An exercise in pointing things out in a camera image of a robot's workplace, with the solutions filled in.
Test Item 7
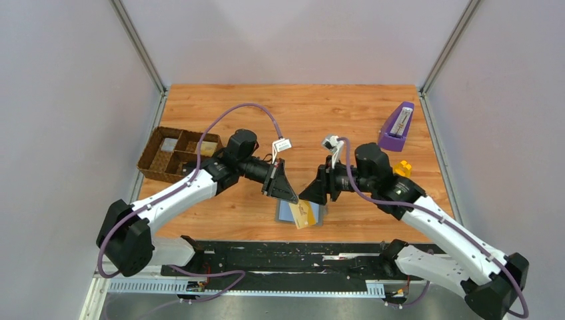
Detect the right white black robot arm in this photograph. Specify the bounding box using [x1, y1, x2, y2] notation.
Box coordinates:
[300, 135, 530, 319]

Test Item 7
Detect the purple metronome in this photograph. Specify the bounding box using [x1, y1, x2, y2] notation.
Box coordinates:
[377, 101, 414, 152]

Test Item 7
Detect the gold striped card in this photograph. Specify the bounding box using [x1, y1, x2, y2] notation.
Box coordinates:
[288, 200, 316, 229]

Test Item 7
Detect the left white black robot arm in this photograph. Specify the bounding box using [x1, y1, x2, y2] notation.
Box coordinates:
[96, 129, 298, 277]

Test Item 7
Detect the white slotted cable duct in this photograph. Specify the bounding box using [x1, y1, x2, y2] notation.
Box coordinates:
[107, 279, 386, 299]

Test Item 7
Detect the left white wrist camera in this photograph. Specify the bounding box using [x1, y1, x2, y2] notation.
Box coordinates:
[271, 137, 292, 163]

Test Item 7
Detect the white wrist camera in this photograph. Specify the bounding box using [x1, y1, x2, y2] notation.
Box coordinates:
[321, 135, 344, 169]
[271, 137, 292, 163]

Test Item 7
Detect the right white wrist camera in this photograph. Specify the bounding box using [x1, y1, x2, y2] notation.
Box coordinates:
[321, 135, 344, 169]

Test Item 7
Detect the gold card in basket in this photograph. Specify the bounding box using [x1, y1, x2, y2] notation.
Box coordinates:
[201, 141, 219, 157]

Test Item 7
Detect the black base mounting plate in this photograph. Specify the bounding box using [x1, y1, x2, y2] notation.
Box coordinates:
[181, 241, 416, 291]

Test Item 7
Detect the grey card holder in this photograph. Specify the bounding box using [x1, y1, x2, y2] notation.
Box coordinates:
[275, 200, 327, 229]

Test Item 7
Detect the silver card in basket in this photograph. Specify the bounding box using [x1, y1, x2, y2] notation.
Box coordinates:
[161, 137, 178, 153]

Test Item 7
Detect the colourful toy block vehicle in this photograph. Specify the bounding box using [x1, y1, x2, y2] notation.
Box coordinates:
[392, 160, 412, 178]

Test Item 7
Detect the brown woven divided basket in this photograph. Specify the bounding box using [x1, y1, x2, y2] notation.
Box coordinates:
[137, 126, 202, 183]

